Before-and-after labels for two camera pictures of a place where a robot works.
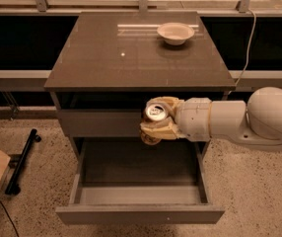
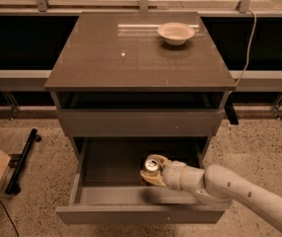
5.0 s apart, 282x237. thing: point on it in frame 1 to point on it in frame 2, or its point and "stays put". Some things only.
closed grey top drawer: (100, 122) stays put
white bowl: (176, 33) stays put
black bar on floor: (12, 188) stays put
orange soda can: (155, 112) to (151, 166)
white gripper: (193, 118) to (176, 176)
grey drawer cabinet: (110, 63) stays put
